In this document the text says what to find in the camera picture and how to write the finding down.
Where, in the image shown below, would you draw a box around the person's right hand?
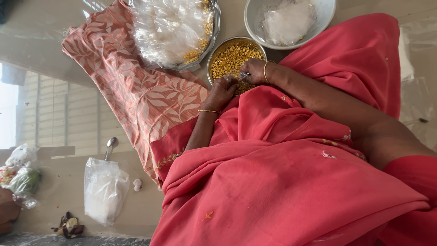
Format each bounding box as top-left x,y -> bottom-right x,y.
239,57 -> 271,86

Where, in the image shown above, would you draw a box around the person's left hand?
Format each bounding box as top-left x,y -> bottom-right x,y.
202,75 -> 240,113

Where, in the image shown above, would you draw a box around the small clear plastic pouch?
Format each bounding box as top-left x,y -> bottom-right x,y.
226,69 -> 252,86

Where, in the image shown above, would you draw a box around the yellow split lentils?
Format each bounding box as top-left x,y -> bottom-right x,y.
210,42 -> 265,94

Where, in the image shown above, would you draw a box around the steel bowl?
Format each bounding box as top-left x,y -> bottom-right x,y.
206,36 -> 268,96

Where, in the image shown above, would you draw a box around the white plastic basin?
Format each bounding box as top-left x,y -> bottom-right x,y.
244,0 -> 337,51

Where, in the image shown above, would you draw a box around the steel plate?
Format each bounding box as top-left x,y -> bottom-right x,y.
135,0 -> 221,72

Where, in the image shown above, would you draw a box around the clear plastic bag in basin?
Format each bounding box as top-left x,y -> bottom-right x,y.
262,2 -> 317,47

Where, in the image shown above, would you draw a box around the pile of clear plastic bags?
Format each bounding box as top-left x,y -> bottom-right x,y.
129,0 -> 215,70

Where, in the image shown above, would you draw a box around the peach leaf-patterned cloth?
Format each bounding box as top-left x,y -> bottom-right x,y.
61,0 -> 210,187

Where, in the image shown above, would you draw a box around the pink sari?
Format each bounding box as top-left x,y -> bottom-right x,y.
150,13 -> 437,246

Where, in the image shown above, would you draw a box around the steel spoon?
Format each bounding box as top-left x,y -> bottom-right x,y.
104,137 -> 119,161

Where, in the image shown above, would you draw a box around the plastic bag of white powder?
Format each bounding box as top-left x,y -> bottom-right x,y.
84,157 -> 130,227

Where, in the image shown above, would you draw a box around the brown crumpled wrapper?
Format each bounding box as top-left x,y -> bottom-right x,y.
51,211 -> 85,239

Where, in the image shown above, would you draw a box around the plastic bags of vegetables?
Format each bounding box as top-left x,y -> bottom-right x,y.
0,143 -> 43,210

